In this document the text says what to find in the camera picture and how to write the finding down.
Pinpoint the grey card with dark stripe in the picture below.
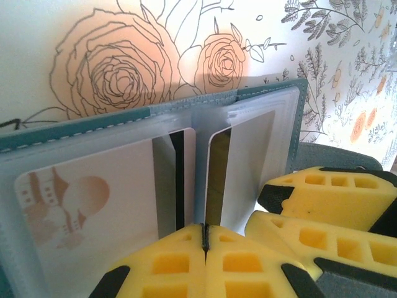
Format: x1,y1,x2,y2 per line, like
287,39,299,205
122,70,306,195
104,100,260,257
205,109,276,238

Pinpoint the white card with pink print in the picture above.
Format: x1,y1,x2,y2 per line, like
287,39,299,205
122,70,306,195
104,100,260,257
13,148,163,288

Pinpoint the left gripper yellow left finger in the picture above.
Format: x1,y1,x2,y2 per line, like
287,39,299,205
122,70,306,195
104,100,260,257
88,222,208,298

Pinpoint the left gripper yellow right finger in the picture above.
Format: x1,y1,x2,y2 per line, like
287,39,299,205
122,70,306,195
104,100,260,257
204,223,397,298

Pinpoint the teal leather card holder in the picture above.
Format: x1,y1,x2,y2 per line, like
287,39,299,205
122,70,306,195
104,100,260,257
0,77,386,298

